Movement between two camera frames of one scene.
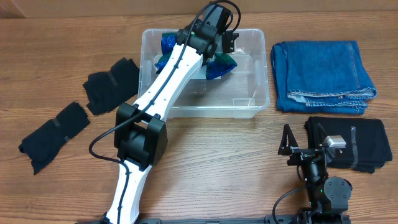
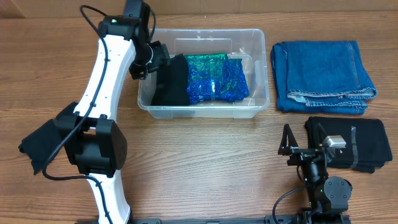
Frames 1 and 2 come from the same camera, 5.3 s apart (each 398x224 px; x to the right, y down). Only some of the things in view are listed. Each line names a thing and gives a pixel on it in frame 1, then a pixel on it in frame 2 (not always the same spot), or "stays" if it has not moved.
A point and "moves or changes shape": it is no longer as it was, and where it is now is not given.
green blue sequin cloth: x=215 y=67 moves or changes shape
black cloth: x=106 y=90 moves or changes shape
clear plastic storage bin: x=242 y=93 stays
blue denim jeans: x=328 y=76 stays
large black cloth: x=367 y=144 stays
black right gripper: x=299 y=154 stays
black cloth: x=42 y=146 stays
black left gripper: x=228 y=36 → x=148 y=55
